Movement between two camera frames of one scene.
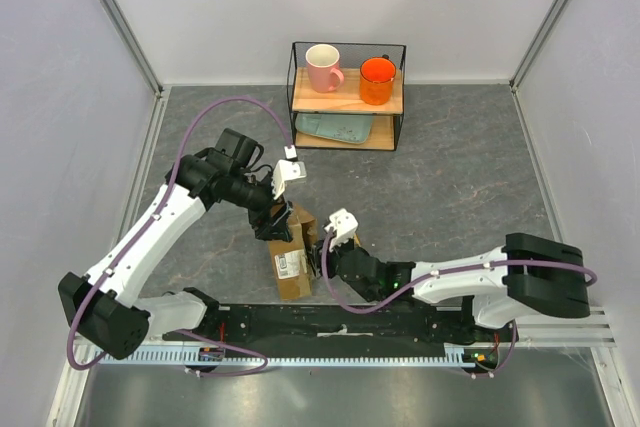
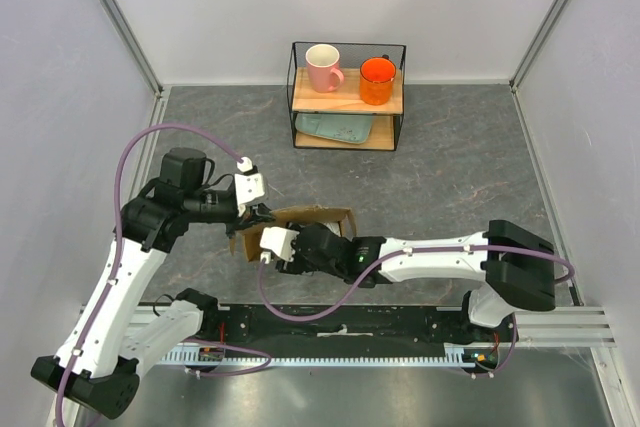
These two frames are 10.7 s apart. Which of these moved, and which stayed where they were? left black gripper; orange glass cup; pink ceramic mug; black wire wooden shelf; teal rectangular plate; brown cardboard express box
Moved: left black gripper; brown cardboard express box
Stayed: orange glass cup; pink ceramic mug; teal rectangular plate; black wire wooden shelf
